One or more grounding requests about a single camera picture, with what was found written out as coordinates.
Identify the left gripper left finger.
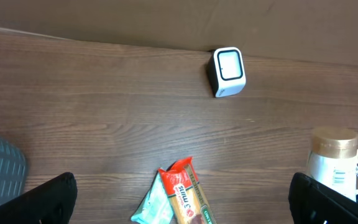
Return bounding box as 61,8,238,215
0,172,78,224

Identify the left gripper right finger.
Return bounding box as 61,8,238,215
288,172,358,224

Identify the white tube gold cap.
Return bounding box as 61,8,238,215
306,126,358,201

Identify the teal snack packet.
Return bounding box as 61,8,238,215
131,173,174,224

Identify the orange spaghetti pack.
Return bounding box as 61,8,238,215
158,157,216,224

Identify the white barcode scanner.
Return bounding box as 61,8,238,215
207,47,246,98

